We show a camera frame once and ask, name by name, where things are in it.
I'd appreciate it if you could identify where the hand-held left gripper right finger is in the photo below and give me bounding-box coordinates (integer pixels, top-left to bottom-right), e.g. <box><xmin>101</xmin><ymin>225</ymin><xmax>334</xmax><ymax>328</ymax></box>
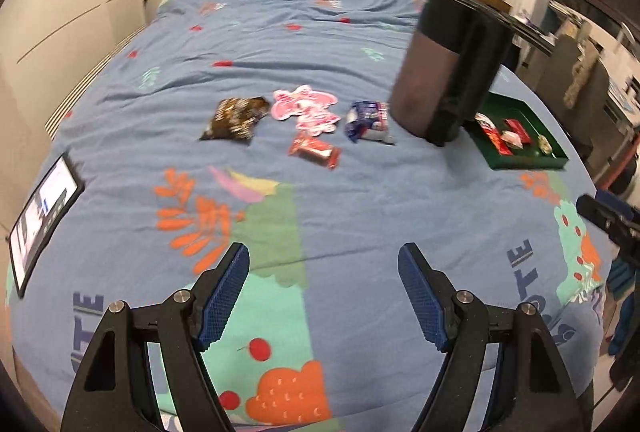
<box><xmin>397</xmin><ymin>242</ymin><xmax>581</xmax><ymax>432</ymax></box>

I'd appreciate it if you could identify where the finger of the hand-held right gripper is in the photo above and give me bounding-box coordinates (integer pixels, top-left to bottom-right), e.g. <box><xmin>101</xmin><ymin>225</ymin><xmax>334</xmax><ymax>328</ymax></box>
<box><xmin>576</xmin><ymin>191</ymin><xmax>640</xmax><ymax>259</ymax></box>

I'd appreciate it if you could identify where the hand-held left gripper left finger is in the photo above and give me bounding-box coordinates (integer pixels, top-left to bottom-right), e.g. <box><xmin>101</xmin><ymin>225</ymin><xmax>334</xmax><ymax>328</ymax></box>
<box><xmin>60</xmin><ymin>242</ymin><xmax>250</xmax><ymax>432</ymax></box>

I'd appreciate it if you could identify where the green tray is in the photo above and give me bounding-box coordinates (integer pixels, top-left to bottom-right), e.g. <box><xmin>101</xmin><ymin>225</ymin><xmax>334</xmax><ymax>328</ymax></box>
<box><xmin>462</xmin><ymin>93</ymin><xmax>569</xmax><ymax>171</ymax></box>

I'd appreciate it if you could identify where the dark red snack packet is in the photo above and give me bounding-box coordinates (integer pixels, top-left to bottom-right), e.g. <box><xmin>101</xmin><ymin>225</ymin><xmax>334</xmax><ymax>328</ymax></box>
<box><xmin>502</xmin><ymin>118</ymin><xmax>532</xmax><ymax>144</ymax></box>

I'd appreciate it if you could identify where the long red and white packet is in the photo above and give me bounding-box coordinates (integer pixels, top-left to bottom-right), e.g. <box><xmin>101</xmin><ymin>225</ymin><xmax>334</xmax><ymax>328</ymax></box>
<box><xmin>474</xmin><ymin>112</ymin><xmax>511</xmax><ymax>156</ymax></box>

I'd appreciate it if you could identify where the small red candy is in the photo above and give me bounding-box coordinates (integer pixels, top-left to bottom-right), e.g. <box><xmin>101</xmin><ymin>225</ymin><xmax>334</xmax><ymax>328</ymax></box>
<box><xmin>287</xmin><ymin>133</ymin><xmax>342</xmax><ymax>170</ymax></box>

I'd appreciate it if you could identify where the brown snack packet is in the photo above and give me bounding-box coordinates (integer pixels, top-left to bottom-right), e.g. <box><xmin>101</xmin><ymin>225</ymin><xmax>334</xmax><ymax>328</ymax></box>
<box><xmin>198</xmin><ymin>96</ymin><xmax>272</xmax><ymax>144</ymax></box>

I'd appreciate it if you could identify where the blue and white snack packet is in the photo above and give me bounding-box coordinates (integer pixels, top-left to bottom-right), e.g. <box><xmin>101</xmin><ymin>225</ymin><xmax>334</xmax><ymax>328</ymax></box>
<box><xmin>344</xmin><ymin>100</ymin><xmax>396</xmax><ymax>145</ymax></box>

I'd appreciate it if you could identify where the pink cartoon snack packet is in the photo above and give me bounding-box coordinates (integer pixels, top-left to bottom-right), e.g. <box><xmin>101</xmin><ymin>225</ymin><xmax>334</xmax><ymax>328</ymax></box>
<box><xmin>271</xmin><ymin>84</ymin><xmax>338</xmax><ymax>136</ymax></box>

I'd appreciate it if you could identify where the printed blue blanket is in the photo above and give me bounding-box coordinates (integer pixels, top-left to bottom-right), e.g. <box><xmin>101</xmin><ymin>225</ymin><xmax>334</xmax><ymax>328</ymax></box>
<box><xmin>5</xmin><ymin>0</ymin><xmax>613</xmax><ymax>432</ymax></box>

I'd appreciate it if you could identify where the beige fluffy scarf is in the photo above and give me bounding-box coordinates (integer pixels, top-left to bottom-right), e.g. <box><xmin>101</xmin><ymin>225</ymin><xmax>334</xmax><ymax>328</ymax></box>
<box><xmin>564</xmin><ymin>44</ymin><xmax>601</xmax><ymax>109</ymax></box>

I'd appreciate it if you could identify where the grey chair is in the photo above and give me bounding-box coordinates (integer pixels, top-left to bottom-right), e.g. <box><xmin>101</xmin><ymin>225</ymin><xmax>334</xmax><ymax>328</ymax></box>
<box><xmin>537</xmin><ymin>32</ymin><xmax>611</xmax><ymax>163</ymax></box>

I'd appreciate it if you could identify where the black tablet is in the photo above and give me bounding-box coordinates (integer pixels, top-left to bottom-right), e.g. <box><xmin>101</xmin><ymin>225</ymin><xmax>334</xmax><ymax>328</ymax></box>
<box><xmin>9</xmin><ymin>153</ymin><xmax>85</xmax><ymax>298</ymax></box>

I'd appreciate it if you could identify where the black and grey electric kettle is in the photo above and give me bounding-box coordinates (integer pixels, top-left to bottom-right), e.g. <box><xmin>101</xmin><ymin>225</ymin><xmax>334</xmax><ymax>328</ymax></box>
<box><xmin>389</xmin><ymin>0</ymin><xmax>516</xmax><ymax>148</ymax></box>

